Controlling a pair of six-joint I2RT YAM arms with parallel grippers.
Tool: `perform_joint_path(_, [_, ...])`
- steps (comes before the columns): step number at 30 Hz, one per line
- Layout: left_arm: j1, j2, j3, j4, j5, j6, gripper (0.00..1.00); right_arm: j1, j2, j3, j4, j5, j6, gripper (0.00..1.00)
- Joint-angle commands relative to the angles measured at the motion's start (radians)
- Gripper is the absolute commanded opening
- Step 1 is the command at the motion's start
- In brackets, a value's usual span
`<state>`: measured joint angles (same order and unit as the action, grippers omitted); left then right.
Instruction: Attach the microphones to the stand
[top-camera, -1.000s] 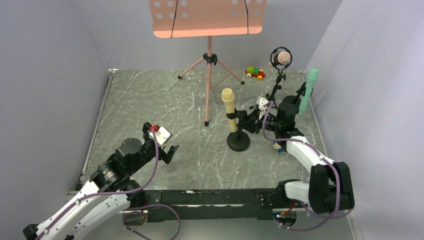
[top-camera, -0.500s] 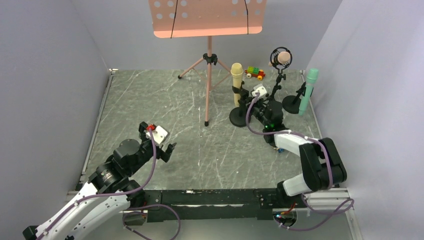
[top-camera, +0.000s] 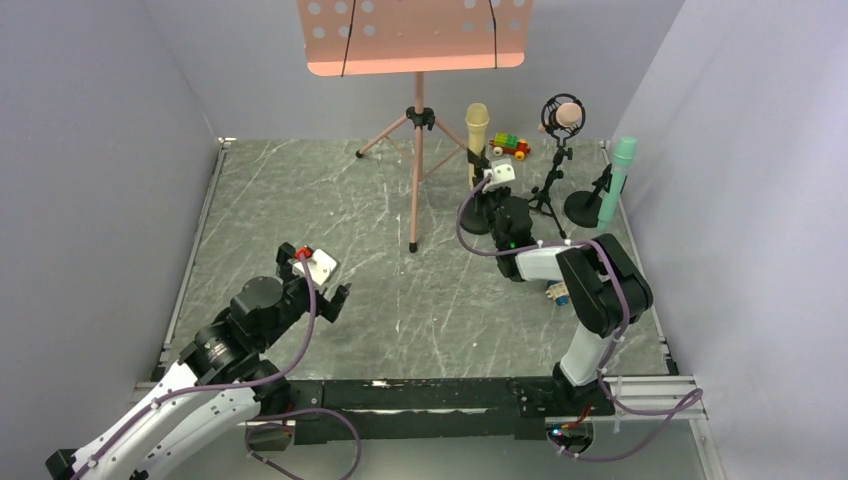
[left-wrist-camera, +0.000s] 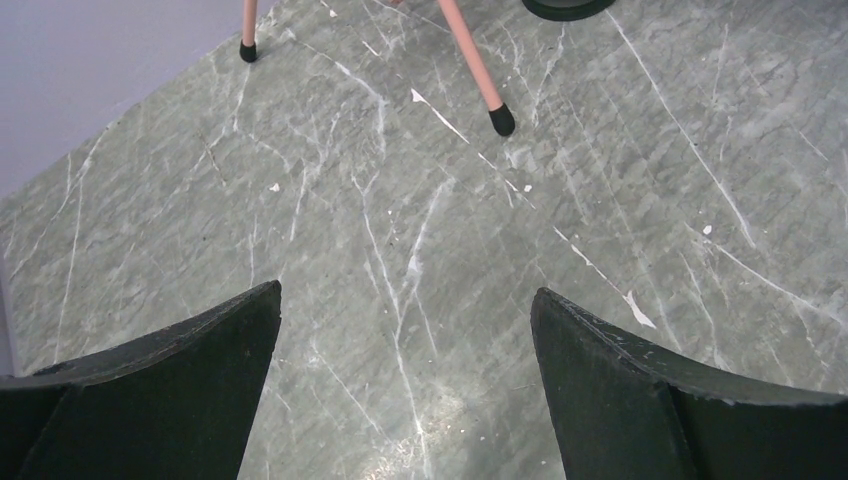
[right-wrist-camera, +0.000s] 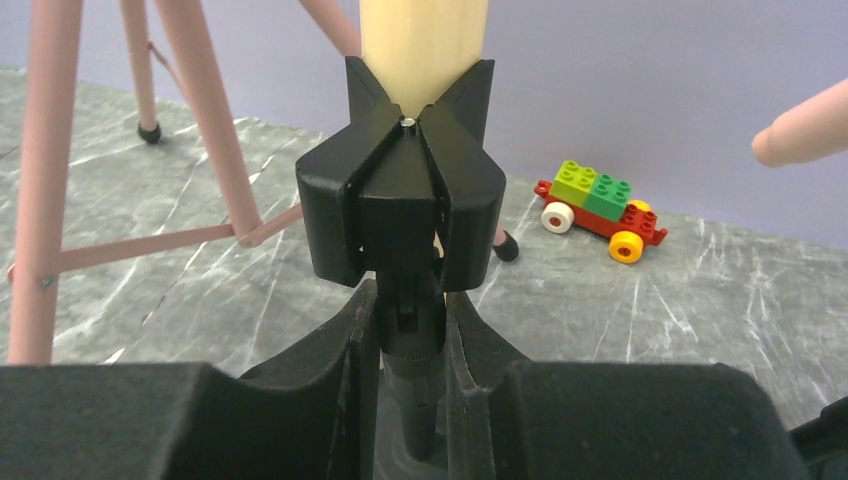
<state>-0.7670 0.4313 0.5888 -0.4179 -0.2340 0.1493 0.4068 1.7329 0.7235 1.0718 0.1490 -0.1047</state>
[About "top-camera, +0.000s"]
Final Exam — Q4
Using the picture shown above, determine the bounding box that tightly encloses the black round-base mic stand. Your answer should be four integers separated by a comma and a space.
459, 147, 489, 235
563, 165, 612, 228

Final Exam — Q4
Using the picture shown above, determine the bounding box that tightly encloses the yellow microphone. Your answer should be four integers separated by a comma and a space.
465, 102, 489, 189

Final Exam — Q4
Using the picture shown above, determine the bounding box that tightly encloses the black tripod microphone stand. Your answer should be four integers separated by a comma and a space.
529, 93, 586, 240

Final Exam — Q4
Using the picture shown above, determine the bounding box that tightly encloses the pink microphone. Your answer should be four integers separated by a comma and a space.
538, 102, 584, 132

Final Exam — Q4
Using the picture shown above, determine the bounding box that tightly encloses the teal microphone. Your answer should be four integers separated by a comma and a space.
596, 136, 638, 231

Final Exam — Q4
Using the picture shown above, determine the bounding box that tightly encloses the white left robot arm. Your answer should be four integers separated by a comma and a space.
45, 243, 350, 479

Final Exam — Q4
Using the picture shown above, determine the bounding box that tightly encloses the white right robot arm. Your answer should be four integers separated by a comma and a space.
477, 189, 654, 387

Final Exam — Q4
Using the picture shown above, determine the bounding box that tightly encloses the pink music stand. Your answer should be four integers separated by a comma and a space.
296, 0, 534, 252

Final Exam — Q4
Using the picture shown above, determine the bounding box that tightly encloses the colourful toy block train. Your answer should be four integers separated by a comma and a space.
489, 132, 532, 161

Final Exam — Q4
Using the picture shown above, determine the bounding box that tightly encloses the white blue toy block car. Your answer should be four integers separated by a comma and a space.
545, 280, 570, 306

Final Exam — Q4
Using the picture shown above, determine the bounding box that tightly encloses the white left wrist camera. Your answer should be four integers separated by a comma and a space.
293, 246, 339, 287

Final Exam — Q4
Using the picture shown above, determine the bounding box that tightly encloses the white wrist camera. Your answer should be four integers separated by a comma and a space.
293, 246, 339, 287
482, 157, 516, 192

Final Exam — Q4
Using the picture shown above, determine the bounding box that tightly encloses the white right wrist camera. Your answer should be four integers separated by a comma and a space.
482, 157, 516, 192

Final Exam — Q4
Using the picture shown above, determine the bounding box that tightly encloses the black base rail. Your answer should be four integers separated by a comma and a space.
257, 375, 615, 445

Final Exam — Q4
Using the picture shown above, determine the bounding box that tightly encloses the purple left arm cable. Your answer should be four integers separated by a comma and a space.
69, 254, 362, 480

